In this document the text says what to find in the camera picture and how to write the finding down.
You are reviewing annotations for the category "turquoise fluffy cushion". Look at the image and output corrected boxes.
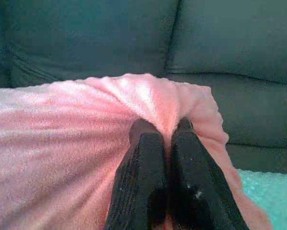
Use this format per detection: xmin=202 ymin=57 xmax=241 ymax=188
xmin=237 ymin=169 xmax=287 ymax=230

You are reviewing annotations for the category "pink dotted plush pillow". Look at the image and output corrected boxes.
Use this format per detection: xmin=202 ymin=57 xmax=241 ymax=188
xmin=0 ymin=73 xmax=275 ymax=230

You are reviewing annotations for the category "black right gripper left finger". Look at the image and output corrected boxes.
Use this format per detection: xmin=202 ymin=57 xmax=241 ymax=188
xmin=104 ymin=118 xmax=170 ymax=230

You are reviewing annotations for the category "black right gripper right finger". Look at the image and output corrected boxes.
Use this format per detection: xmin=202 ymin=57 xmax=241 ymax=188
xmin=169 ymin=118 xmax=250 ymax=230

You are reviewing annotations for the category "grey-green leather sofa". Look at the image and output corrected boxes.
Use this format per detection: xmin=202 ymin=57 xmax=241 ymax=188
xmin=0 ymin=0 xmax=287 ymax=175

